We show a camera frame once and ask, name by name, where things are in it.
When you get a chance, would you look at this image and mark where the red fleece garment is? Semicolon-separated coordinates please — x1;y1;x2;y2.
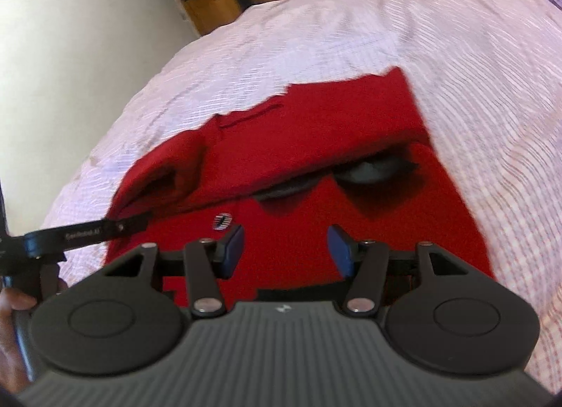
104;66;497;304

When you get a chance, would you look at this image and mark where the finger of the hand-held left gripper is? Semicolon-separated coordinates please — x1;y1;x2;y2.
24;216;149;257

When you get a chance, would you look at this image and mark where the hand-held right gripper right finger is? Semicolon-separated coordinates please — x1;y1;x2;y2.
327;225;480;319

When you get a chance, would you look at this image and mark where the person's left hand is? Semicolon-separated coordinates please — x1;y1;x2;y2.
0;277;70;394

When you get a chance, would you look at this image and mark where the pink checked bedsheet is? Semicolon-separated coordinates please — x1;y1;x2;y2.
47;0;562;390

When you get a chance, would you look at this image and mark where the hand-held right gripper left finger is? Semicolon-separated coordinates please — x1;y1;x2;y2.
103;225;246;319

